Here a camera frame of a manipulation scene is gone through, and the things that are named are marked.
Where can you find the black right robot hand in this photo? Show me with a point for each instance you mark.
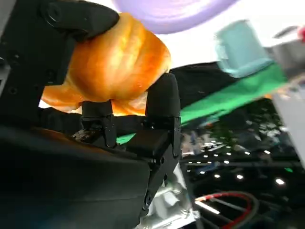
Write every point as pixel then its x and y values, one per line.
pixel 59 171

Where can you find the silver metal frame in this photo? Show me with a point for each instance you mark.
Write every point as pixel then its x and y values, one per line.
pixel 171 198

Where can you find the green cloth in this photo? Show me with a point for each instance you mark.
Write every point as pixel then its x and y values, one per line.
pixel 226 97

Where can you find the lilac plate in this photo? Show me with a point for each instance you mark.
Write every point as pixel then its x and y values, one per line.
pixel 171 16

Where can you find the grey machine housing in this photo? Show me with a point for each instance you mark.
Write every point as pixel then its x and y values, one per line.
pixel 288 78

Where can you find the orange white toy bread roll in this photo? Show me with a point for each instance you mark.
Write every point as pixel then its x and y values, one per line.
pixel 114 64

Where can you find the pale green mug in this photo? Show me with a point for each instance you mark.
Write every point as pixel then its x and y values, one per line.
pixel 240 47

